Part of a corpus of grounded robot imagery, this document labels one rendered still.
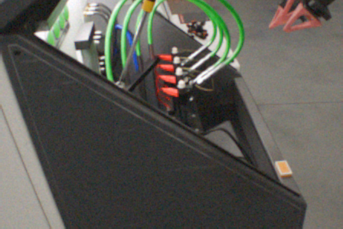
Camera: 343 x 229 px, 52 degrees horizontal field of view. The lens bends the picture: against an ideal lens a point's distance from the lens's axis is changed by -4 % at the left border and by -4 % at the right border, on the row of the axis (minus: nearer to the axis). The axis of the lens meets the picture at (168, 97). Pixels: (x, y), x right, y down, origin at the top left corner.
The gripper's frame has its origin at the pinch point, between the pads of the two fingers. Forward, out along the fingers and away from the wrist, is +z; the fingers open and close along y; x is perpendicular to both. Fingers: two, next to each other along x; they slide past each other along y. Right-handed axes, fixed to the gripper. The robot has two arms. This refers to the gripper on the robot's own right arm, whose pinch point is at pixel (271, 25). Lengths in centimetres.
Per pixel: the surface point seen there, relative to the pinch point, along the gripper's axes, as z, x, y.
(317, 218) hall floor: 65, -29, -110
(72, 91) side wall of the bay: 19, 57, 35
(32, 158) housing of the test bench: 37, 60, 33
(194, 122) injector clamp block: 33.8, 17.2, -0.4
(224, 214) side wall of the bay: 27, 51, -9
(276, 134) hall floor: 77, -104, -98
